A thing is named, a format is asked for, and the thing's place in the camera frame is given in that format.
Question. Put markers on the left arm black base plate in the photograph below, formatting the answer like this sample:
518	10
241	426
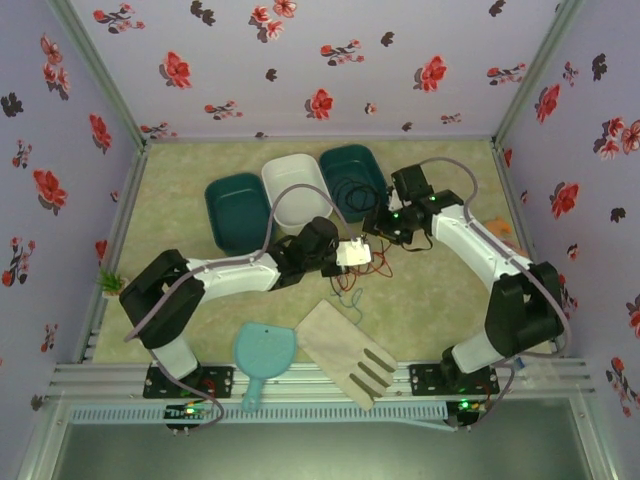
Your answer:
220	380

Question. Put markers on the aluminium frame post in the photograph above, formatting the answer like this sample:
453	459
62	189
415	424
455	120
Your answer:
102	75
535	75

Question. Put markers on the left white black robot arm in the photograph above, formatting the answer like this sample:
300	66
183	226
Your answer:
230	277

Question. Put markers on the white plastic bin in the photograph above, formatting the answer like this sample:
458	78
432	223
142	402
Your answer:
300	175

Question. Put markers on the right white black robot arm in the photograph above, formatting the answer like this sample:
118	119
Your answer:
475	245

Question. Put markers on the aluminium frame bar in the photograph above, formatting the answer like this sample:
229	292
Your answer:
45	440
597	440

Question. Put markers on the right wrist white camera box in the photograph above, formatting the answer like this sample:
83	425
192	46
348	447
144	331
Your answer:
396	200

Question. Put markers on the aluminium side rail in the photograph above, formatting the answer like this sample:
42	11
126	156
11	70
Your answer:
512	200
122	225

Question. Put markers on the clear plastic bottle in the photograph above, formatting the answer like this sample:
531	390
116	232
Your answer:
537	370

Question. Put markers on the orange clownfish plush toy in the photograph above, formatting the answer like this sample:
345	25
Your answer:
497	226

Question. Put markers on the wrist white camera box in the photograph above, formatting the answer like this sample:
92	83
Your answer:
396	200
353	253

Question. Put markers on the teal plastic bin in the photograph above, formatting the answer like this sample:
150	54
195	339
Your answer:
350	162
235	210

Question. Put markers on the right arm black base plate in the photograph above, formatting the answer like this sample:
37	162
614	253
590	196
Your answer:
425	377

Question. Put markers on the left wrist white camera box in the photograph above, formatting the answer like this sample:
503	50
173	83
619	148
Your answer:
353	253

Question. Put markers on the small green potted plant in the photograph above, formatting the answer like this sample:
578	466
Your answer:
111	282

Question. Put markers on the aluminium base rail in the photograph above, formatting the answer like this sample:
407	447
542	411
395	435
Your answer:
285	387

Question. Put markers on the light blue hand mirror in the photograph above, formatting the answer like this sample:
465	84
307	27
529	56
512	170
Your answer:
265	350

